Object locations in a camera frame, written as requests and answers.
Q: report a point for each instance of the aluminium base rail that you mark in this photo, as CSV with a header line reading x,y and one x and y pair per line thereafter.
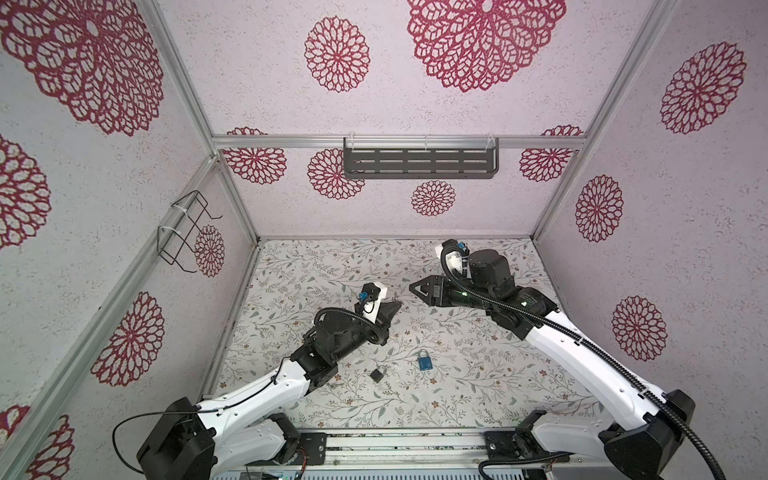
x,y
400,449

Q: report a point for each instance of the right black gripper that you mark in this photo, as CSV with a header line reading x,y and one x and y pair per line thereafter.
x,y
435,282

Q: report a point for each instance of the blue padlock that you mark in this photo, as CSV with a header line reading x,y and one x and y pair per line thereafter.
x,y
424,361

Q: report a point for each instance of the grey slotted wall shelf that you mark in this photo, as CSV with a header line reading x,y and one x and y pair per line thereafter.
x,y
422,163

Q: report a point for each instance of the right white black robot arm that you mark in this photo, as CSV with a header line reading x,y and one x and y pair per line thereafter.
x,y
647,424

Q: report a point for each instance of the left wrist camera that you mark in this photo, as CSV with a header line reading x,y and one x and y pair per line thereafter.
x,y
370,299

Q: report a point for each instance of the black wire wall basket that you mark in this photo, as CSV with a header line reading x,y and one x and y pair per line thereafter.
x,y
193,243

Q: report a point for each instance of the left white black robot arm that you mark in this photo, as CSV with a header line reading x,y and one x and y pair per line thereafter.
x,y
203,440

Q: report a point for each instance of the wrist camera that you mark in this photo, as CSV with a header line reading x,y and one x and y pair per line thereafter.
x,y
370,299
455,256

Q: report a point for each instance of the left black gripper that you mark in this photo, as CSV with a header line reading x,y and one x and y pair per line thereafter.
x,y
381,327

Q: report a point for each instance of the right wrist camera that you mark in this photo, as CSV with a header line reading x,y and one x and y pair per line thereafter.
x,y
455,256

